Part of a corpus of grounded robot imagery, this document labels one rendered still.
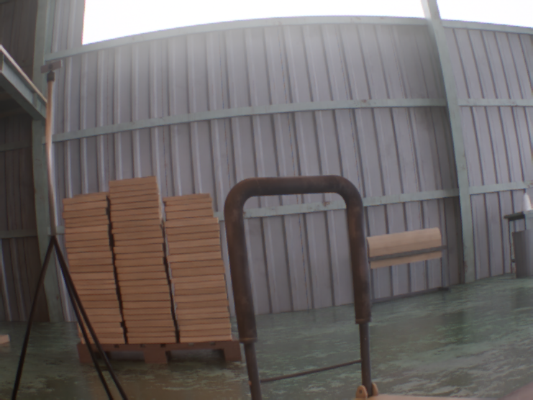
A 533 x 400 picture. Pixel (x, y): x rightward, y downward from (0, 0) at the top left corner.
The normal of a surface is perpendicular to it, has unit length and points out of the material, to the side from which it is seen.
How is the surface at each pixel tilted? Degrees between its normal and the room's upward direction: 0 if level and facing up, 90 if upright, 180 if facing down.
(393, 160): 90
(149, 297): 90
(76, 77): 90
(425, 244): 97
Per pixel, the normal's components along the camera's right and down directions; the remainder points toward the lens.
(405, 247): 0.11, 0.02
